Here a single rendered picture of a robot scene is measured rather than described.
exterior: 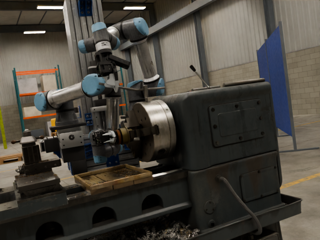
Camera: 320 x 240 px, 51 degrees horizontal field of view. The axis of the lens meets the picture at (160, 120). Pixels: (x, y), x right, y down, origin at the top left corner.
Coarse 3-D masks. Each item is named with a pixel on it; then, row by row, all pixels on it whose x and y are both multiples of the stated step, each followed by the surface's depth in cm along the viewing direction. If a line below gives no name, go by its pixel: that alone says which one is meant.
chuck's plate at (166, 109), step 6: (162, 102) 174; (168, 108) 171; (168, 114) 168; (168, 120) 167; (174, 126) 167; (174, 132) 167; (174, 138) 168; (174, 144) 169; (174, 150) 172; (168, 156) 175
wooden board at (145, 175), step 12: (108, 168) 186; (120, 168) 189; (132, 168) 180; (84, 180) 161; (96, 180) 166; (108, 180) 163; (120, 180) 153; (132, 180) 155; (144, 180) 158; (96, 192) 148
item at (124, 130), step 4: (120, 128) 171; (124, 128) 171; (116, 132) 168; (120, 132) 169; (124, 132) 169; (128, 132) 169; (116, 136) 168; (120, 136) 168; (124, 136) 168; (128, 136) 169; (116, 140) 172; (120, 140) 168; (124, 140) 169; (128, 140) 170; (116, 144) 170
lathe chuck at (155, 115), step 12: (144, 108) 168; (156, 108) 169; (144, 120) 170; (156, 120) 164; (168, 132) 166; (144, 144) 175; (156, 144) 164; (168, 144) 167; (144, 156) 177; (156, 156) 169
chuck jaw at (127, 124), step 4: (132, 108) 183; (128, 112) 180; (132, 112) 180; (128, 116) 179; (132, 116) 179; (128, 120) 176; (132, 120) 177; (136, 120) 178; (124, 124) 174; (128, 124) 175; (132, 124) 176; (136, 124) 176; (140, 124) 177; (128, 128) 175; (132, 128) 176; (136, 128) 178; (140, 128) 180
